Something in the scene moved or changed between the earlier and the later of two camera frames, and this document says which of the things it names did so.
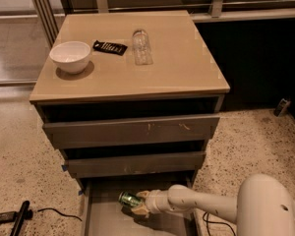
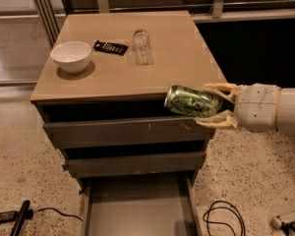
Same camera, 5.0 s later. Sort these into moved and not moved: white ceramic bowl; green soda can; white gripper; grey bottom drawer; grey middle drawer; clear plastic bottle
Moved: green soda can; white gripper
Not moved: clear plastic bottle; grey middle drawer; white ceramic bowl; grey bottom drawer
